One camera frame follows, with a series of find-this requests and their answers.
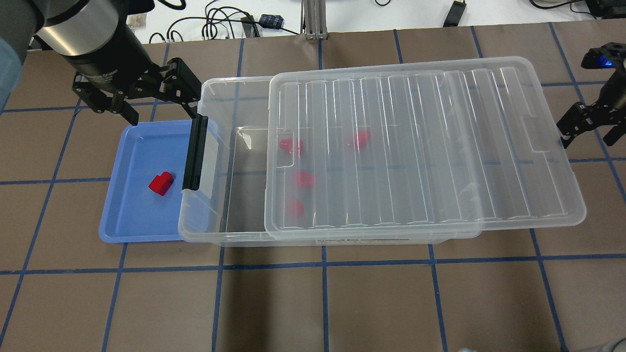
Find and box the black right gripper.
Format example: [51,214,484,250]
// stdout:
[557,43,626,149]

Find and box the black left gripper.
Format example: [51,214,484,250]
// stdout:
[72,27,202,126]

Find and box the red block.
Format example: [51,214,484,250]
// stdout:
[295,171,316,189]
[284,199,305,218]
[279,138,305,156]
[349,129,372,150]
[148,171,174,197]

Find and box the clear plastic box lid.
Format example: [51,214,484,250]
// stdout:
[264,56,587,235]

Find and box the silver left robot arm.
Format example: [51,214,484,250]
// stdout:
[0,0,201,125]

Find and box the blue plastic tray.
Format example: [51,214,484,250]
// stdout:
[99,120,191,243]

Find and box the clear plastic storage box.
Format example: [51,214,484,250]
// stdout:
[178,76,479,247]

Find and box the red block back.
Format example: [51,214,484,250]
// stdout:
[279,138,305,156]

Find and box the red block front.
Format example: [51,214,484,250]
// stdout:
[284,199,305,218]

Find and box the black power adapter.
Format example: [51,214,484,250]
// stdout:
[442,0,467,27]

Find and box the black box latch handle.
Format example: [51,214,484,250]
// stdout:
[182,114,208,190]

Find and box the aluminium frame post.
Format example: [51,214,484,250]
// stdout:
[300,0,328,40]

